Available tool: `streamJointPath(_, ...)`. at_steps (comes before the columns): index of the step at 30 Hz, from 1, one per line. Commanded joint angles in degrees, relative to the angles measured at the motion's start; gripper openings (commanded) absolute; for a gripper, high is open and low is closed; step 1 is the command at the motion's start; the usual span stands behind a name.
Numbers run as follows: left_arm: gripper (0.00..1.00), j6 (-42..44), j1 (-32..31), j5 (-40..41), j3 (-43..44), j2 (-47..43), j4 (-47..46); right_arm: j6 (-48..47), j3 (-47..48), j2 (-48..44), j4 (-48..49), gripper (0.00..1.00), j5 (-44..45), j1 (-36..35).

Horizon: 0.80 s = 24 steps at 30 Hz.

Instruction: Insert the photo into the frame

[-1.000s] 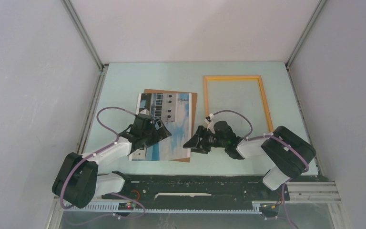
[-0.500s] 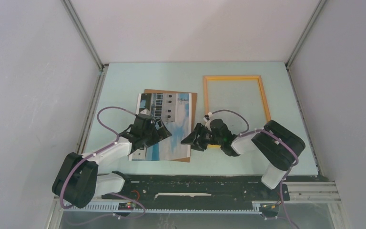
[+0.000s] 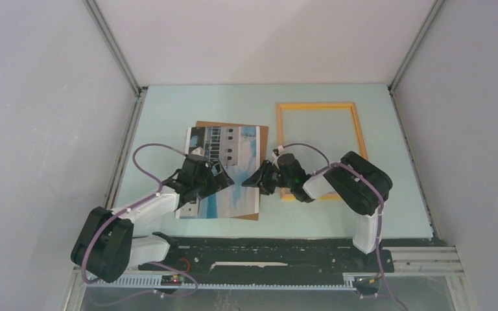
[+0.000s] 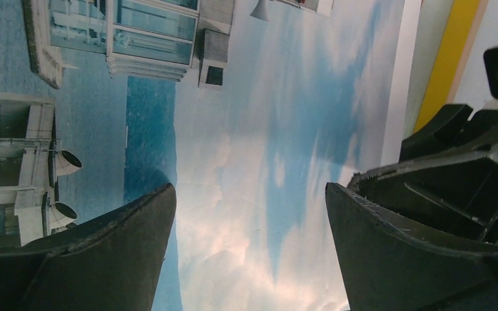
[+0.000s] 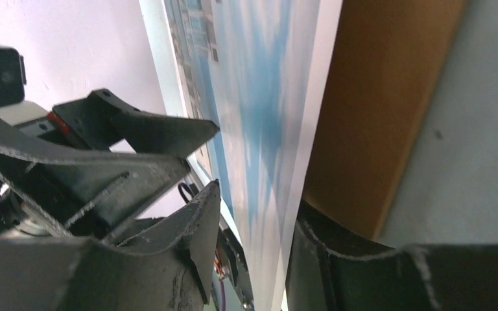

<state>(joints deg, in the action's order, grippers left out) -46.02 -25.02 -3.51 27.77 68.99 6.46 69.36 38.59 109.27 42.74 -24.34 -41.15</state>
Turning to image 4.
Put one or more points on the yellow wooden picture frame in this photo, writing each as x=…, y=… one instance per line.
x=445, y=37

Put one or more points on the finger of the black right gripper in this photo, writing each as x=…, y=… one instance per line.
x=438, y=134
x=455, y=190

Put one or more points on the building and sky photo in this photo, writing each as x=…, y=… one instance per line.
x=305, y=102

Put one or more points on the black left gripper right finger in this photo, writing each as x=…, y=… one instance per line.
x=390, y=262

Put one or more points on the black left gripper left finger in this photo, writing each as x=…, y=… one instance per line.
x=111, y=262

